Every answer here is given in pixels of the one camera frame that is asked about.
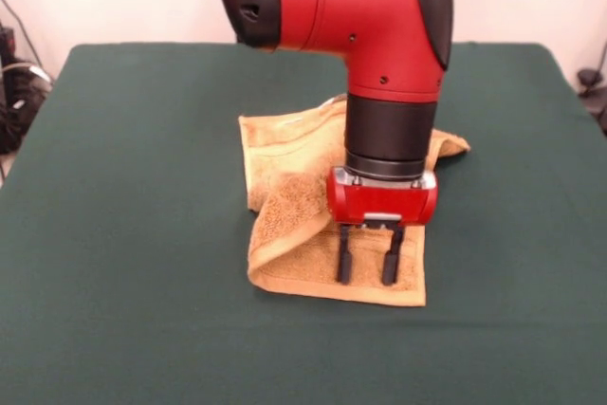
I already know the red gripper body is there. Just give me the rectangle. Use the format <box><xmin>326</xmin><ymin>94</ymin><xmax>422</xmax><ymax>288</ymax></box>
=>
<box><xmin>325</xmin><ymin>166</ymin><xmax>440</xmax><ymax>231</ymax></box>

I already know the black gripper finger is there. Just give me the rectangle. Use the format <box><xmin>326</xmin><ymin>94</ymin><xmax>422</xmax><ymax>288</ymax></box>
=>
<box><xmin>335</xmin><ymin>223</ymin><xmax>355</xmax><ymax>285</ymax></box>
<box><xmin>380</xmin><ymin>225</ymin><xmax>406</xmax><ymax>286</ymax></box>

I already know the orange terry towel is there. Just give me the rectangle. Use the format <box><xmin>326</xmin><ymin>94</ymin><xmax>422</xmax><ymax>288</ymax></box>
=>
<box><xmin>238</xmin><ymin>94</ymin><xmax>471</xmax><ymax>307</ymax></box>

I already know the dark green tablecloth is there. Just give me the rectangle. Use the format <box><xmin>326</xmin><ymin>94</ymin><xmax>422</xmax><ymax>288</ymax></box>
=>
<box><xmin>0</xmin><ymin>42</ymin><xmax>607</xmax><ymax>405</ymax></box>

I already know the black cable bundle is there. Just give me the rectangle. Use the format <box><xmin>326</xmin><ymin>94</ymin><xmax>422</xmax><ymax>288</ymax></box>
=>
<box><xmin>0</xmin><ymin>61</ymin><xmax>53</xmax><ymax>156</ymax></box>

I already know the thin grey cable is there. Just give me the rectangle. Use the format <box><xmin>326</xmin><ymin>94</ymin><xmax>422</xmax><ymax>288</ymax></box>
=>
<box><xmin>0</xmin><ymin>0</ymin><xmax>46</xmax><ymax>74</ymax></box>

